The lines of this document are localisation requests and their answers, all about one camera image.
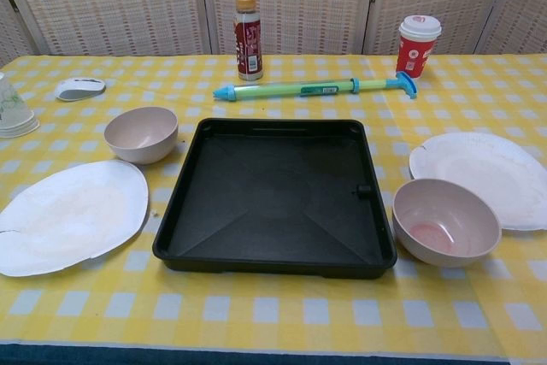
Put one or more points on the plain beige bowl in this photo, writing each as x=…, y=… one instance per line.
x=141, y=134

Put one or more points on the beige bowl with pink stain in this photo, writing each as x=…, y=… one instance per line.
x=444, y=219

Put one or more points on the white paper plate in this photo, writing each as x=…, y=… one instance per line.
x=72, y=215
x=470, y=160

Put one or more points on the black square plastic tray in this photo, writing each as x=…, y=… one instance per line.
x=273, y=194

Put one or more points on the green and blue water squirter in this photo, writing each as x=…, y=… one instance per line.
x=278, y=89

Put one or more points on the brown-label bottle with orange cap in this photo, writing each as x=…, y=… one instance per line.
x=248, y=44

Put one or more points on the yellow checkered tablecloth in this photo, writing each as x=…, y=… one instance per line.
x=273, y=313

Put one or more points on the red paper cup white lid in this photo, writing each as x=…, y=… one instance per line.
x=416, y=53

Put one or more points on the white computer mouse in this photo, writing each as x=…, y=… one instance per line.
x=79, y=88

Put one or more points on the woven beige folding screen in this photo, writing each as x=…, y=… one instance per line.
x=128, y=6

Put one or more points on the stacked white paper cups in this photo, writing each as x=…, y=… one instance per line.
x=13, y=108

